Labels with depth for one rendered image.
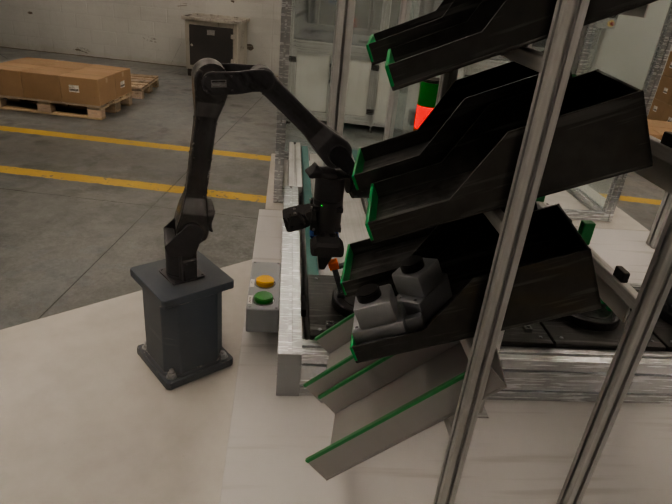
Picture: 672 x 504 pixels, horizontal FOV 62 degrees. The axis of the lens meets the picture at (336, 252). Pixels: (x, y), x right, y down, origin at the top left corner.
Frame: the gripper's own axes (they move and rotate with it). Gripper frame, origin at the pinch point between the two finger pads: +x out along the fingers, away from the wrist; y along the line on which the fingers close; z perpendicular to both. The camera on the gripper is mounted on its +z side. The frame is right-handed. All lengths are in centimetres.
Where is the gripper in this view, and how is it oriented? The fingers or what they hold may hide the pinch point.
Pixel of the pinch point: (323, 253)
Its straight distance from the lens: 113.7
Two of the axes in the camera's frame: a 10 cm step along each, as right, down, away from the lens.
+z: -9.9, -0.6, -1.0
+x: -1.0, 8.9, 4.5
